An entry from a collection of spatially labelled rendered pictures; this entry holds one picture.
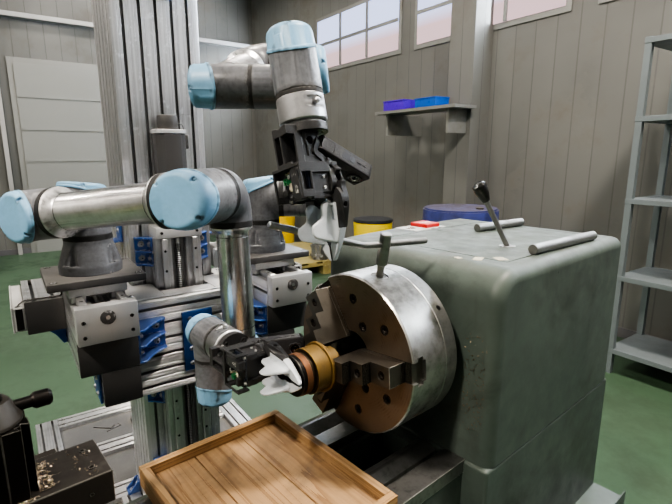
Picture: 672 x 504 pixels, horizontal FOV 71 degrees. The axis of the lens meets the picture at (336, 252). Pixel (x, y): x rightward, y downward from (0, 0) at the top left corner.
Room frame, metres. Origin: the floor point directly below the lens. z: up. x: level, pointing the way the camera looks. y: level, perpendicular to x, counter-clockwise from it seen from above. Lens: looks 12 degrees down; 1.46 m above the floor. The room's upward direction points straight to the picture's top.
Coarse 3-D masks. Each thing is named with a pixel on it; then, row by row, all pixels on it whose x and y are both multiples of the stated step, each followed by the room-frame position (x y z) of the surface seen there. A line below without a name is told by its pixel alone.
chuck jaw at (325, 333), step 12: (324, 288) 0.90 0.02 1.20; (312, 300) 0.89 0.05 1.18; (324, 300) 0.88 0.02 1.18; (336, 300) 0.90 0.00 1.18; (312, 312) 0.89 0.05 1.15; (324, 312) 0.86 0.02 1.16; (336, 312) 0.88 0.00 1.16; (312, 324) 0.86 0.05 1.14; (324, 324) 0.85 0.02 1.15; (336, 324) 0.86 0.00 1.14; (312, 336) 0.82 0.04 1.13; (324, 336) 0.83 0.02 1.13; (336, 336) 0.84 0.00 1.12
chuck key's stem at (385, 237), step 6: (384, 234) 0.85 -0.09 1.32; (390, 234) 0.85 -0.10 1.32; (384, 240) 0.85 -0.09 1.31; (390, 240) 0.85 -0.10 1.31; (384, 246) 0.85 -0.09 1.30; (378, 252) 0.86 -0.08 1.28; (384, 252) 0.85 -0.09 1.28; (378, 258) 0.86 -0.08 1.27; (384, 258) 0.85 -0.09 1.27; (378, 264) 0.86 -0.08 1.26; (384, 264) 0.85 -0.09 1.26; (378, 270) 0.86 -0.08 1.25; (378, 276) 0.86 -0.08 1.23
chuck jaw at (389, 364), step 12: (360, 348) 0.84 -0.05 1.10; (336, 360) 0.78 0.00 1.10; (348, 360) 0.78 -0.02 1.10; (360, 360) 0.78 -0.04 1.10; (372, 360) 0.77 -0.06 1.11; (384, 360) 0.77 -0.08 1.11; (396, 360) 0.77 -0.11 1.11; (420, 360) 0.77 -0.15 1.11; (336, 372) 0.77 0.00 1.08; (348, 372) 0.77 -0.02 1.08; (360, 372) 0.76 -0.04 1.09; (372, 372) 0.76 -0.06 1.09; (384, 372) 0.74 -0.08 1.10; (396, 372) 0.74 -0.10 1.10; (408, 372) 0.75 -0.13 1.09; (420, 372) 0.76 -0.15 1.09; (360, 384) 0.76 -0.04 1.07; (384, 384) 0.74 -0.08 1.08; (396, 384) 0.74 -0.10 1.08
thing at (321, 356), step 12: (300, 348) 0.79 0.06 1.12; (312, 348) 0.79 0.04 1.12; (324, 348) 0.79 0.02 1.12; (300, 360) 0.76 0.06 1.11; (312, 360) 0.77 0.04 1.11; (324, 360) 0.77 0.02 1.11; (300, 372) 0.75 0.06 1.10; (312, 372) 0.75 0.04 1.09; (324, 372) 0.76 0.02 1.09; (312, 384) 0.75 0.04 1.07; (324, 384) 0.76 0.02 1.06
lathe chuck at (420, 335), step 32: (352, 288) 0.86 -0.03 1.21; (384, 288) 0.82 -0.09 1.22; (416, 288) 0.86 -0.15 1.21; (352, 320) 0.86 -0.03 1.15; (384, 320) 0.80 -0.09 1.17; (416, 320) 0.79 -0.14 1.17; (384, 352) 0.80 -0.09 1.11; (416, 352) 0.76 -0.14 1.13; (352, 384) 0.86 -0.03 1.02; (416, 384) 0.75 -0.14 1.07; (352, 416) 0.86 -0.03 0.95; (384, 416) 0.79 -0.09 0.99
